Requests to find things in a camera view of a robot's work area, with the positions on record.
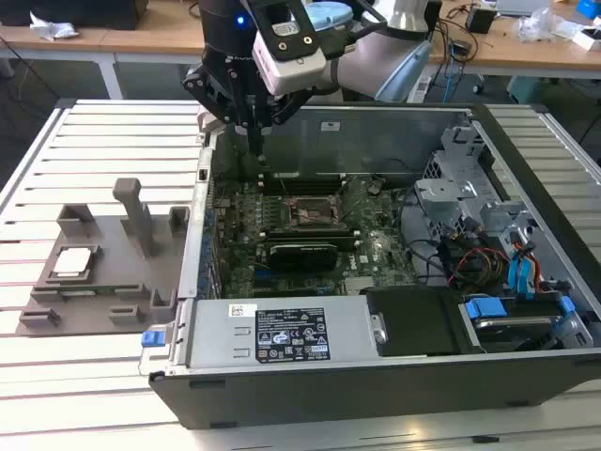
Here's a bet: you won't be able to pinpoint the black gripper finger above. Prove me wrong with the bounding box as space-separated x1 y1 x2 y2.
256 88 314 156
181 65 258 156

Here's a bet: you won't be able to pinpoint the silver CPU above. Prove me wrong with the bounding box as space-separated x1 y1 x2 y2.
52 249 93 276

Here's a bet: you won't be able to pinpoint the CPU socket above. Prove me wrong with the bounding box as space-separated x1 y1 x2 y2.
285 193 343 232

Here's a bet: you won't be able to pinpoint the grey case latch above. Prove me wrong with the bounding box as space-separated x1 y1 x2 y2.
195 105 227 135

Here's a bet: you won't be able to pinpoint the black RAM slot row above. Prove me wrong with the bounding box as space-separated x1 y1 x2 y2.
259 226 362 251
259 172 349 196

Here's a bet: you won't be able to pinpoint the white power strip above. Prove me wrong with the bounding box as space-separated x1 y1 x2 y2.
406 73 434 104

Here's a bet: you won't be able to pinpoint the large black box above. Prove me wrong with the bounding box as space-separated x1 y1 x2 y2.
0 0 150 30

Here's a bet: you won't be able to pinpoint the black graphics card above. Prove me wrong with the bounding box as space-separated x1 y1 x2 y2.
266 241 340 274

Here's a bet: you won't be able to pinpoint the green motherboard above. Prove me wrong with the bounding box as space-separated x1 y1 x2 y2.
209 174 420 300

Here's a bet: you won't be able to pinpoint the crumpled white paper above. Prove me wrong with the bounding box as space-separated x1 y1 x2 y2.
28 11 82 42

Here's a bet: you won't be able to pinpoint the black tower box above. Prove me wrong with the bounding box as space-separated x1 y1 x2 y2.
422 0 443 37

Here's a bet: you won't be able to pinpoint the silver metal drive cage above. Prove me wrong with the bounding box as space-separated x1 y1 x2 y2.
413 125 541 245

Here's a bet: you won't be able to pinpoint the silver chipset heatsink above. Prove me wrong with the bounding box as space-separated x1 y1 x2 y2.
346 275 378 296

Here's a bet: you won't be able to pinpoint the grey parts rack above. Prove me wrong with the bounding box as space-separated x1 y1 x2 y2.
16 177 192 337

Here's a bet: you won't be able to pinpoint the small black box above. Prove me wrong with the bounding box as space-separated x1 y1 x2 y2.
464 5 498 35

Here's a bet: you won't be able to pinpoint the green RAM stick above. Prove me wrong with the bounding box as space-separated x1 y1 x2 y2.
56 286 122 299

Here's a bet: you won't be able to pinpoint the teal box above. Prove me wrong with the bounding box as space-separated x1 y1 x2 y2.
505 74 547 105

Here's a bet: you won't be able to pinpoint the silver power supply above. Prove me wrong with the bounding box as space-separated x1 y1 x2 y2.
169 295 382 378

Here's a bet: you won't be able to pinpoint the black plastic shroud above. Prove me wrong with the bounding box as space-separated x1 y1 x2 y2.
364 286 466 359

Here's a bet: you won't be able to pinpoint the grey laptop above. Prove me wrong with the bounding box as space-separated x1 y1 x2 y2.
496 0 551 15

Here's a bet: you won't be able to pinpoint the blue case latch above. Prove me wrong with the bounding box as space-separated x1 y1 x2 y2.
140 330 168 350

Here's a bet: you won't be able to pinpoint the clear plastic bag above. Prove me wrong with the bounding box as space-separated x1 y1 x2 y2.
509 8 572 44

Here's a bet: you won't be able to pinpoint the hard disk in blue carrier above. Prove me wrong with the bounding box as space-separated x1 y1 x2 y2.
459 293 577 354

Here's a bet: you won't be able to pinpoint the white cardboard box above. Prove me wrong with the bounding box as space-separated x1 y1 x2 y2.
569 26 601 52

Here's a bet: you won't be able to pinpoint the black open PC case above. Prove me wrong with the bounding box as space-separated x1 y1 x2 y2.
138 101 601 431

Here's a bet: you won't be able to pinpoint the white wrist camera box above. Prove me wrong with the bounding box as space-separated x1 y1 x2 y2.
252 0 328 96

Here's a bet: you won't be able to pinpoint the black wire bundle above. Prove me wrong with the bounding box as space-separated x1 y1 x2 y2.
396 185 455 286

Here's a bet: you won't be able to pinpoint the red and yellow wires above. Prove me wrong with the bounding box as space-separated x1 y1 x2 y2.
448 247 512 286

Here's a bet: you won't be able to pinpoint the blue flat wire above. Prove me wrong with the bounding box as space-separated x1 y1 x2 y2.
508 241 542 302

